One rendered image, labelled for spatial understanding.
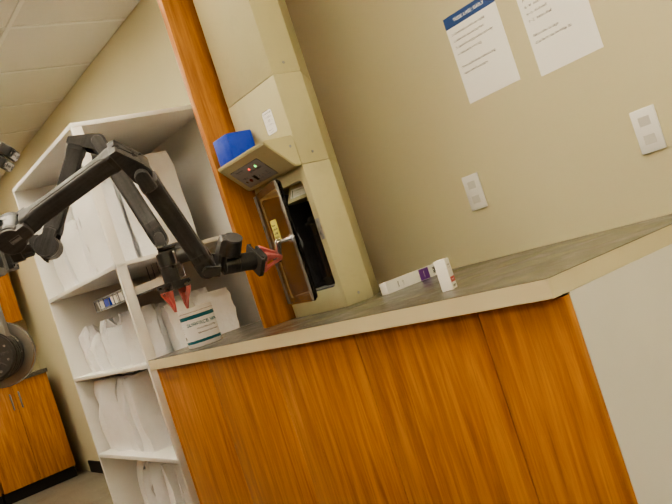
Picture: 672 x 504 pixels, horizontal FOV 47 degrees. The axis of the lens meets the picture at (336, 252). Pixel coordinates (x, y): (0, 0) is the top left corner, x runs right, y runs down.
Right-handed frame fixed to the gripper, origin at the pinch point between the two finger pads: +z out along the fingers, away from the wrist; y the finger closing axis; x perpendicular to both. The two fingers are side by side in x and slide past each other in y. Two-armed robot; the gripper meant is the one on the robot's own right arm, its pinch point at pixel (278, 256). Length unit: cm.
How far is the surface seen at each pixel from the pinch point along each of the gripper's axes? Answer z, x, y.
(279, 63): 9, -53, 29
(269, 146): -1.1, -32.8, 11.8
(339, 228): 18.0, -10.1, -5.5
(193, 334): -11, 50, 33
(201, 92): -2, -33, 60
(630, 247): 18, -56, -103
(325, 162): 18.4, -27.0, 8.4
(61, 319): -22, 129, 168
